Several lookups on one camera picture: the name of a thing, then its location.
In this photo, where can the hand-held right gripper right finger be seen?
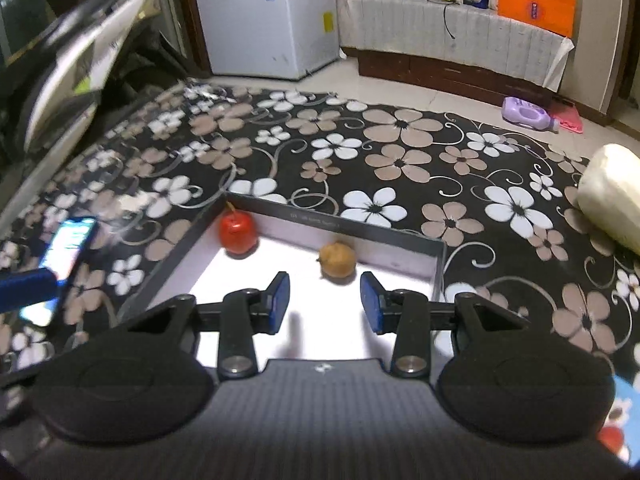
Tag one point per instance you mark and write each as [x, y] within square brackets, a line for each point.
[370, 305]

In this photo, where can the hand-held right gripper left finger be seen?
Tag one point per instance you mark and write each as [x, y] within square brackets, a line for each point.
[280, 302]

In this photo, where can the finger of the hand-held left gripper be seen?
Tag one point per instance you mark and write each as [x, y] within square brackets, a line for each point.
[25, 290]

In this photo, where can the black box with white inside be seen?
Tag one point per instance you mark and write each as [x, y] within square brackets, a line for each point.
[325, 310]

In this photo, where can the small brown fruit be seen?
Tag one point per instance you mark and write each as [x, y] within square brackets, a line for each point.
[338, 260]

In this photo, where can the blue cartoon plate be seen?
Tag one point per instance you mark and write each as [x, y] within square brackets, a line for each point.
[622, 410]

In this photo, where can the smartphone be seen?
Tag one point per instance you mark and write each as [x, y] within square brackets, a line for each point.
[70, 250]

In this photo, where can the small red apple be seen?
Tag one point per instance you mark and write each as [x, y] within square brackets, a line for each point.
[237, 232]

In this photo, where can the black floral tablecloth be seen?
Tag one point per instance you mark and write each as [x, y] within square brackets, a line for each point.
[400, 160]

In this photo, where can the white and black striped panel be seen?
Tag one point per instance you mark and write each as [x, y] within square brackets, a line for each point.
[75, 65]

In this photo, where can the dark wooden cabinet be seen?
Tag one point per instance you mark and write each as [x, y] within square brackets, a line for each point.
[425, 71]

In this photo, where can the purple plastic bottle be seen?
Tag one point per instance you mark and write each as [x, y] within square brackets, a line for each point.
[527, 114]

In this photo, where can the napa cabbage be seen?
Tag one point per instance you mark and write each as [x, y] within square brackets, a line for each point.
[612, 195]

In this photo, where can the white chest freezer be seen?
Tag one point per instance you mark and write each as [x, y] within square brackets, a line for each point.
[260, 35]

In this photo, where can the pink plastic item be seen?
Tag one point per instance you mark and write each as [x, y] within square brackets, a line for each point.
[569, 119]

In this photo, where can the white cloth cover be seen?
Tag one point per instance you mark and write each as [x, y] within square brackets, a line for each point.
[500, 45]

